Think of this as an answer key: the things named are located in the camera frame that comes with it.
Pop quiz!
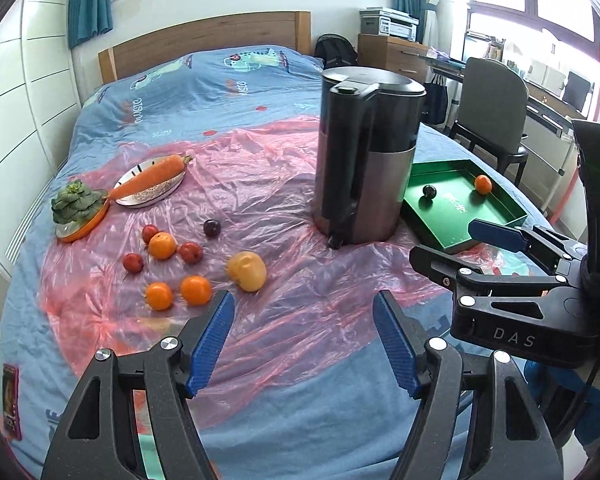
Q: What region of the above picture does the green bok choy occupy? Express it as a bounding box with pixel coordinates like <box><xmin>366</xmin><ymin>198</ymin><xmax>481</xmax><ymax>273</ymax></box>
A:
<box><xmin>51</xmin><ymin>180</ymin><xmax>108</xmax><ymax>225</ymax></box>

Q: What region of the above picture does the grey chair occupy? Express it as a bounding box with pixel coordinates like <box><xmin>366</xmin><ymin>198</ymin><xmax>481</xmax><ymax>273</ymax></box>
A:
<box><xmin>447</xmin><ymin>56</ymin><xmax>530</xmax><ymax>186</ymax></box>

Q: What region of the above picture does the dark blue bag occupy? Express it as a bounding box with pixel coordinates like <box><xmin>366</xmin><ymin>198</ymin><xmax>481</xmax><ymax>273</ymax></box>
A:
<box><xmin>422</xmin><ymin>74</ymin><xmax>449</xmax><ymax>126</ymax></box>

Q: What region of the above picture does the green tray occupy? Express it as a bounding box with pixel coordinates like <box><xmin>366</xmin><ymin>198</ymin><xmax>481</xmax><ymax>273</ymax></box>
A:
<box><xmin>399</xmin><ymin>159</ymin><xmax>527</xmax><ymax>255</ymax></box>

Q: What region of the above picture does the black and steel kettle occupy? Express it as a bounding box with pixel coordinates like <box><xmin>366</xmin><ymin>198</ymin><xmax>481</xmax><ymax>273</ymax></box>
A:
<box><xmin>312</xmin><ymin>66</ymin><xmax>427</xmax><ymax>251</ymax></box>

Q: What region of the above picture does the white printer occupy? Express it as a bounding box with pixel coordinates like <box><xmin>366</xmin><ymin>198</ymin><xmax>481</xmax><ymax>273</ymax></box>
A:
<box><xmin>359</xmin><ymin>7</ymin><xmax>420</xmax><ymax>42</ymax></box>

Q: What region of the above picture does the wooden headboard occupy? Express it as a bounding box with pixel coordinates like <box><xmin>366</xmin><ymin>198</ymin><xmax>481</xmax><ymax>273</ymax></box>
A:
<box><xmin>98</xmin><ymin>11</ymin><xmax>312</xmax><ymax>83</ymax></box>

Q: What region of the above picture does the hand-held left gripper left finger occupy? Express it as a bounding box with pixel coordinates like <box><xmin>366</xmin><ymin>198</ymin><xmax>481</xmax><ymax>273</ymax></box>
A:
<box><xmin>40</xmin><ymin>290</ymin><xmax>236</xmax><ymax>480</ymax></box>

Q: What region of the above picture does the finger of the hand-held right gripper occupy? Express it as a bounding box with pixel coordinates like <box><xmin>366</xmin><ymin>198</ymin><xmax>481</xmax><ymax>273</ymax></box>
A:
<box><xmin>469</xmin><ymin>220</ymin><xmax>588</xmax><ymax>276</ymax></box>
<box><xmin>409</xmin><ymin>245</ymin><xmax>581</xmax><ymax>306</ymax></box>

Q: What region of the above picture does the black backpack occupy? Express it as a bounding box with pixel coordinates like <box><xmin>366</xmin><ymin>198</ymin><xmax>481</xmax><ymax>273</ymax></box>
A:
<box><xmin>314</xmin><ymin>34</ymin><xmax>358</xmax><ymax>68</ymax></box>

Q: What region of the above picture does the pink plastic sheet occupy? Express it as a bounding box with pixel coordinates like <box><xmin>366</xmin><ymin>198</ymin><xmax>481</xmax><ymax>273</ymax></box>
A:
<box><xmin>39</xmin><ymin>120</ymin><xmax>481</xmax><ymax>431</ymax></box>

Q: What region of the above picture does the orange dish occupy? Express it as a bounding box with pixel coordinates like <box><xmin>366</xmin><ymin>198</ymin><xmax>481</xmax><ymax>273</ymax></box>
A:
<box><xmin>55</xmin><ymin>190</ymin><xmax>115</xmax><ymax>244</ymax></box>

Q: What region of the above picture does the white desk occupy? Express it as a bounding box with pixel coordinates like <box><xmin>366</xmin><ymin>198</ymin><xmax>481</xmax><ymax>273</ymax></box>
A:
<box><xmin>522</xmin><ymin>77</ymin><xmax>593</xmax><ymax>206</ymax></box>

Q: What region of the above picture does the pink pipe frame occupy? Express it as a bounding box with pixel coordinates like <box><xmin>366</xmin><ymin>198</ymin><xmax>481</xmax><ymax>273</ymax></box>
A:
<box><xmin>554</xmin><ymin>157</ymin><xmax>583</xmax><ymax>223</ymax></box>

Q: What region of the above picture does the black cable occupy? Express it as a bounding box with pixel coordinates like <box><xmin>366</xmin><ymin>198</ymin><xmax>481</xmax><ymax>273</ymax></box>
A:
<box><xmin>572</xmin><ymin>360</ymin><xmax>600</xmax><ymax>451</ymax></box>

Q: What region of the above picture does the carrot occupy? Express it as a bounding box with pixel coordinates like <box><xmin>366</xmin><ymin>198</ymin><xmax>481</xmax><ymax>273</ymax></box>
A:
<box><xmin>111</xmin><ymin>155</ymin><xmax>193</xmax><ymax>203</ymax></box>

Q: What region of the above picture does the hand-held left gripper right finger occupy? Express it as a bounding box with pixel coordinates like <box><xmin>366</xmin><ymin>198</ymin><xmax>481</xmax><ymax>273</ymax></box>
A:
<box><xmin>372</xmin><ymin>290</ymin><xmax>566</xmax><ymax>480</ymax></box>

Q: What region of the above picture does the wooden dresser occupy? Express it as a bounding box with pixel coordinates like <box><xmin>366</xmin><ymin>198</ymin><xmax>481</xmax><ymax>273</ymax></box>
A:
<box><xmin>357</xmin><ymin>34</ymin><xmax>431</xmax><ymax>83</ymax></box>

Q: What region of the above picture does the white plate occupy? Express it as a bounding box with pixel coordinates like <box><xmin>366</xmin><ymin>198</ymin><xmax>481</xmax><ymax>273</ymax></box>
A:
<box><xmin>115</xmin><ymin>159</ymin><xmax>187</xmax><ymax>209</ymax></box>

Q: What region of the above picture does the printed blue bedsheet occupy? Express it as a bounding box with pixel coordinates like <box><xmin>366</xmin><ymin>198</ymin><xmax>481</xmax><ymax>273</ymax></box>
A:
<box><xmin>0</xmin><ymin>47</ymin><xmax>556</xmax><ymax>480</ymax></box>

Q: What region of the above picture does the yellow pear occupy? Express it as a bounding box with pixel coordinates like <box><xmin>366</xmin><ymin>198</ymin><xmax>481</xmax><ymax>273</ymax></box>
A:
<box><xmin>227</xmin><ymin>251</ymin><xmax>268</xmax><ymax>293</ymax></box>

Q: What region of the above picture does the black monitor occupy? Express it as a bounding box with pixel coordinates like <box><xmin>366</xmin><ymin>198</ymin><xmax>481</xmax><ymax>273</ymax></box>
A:
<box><xmin>562</xmin><ymin>71</ymin><xmax>592</xmax><ymax>111</ymax></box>

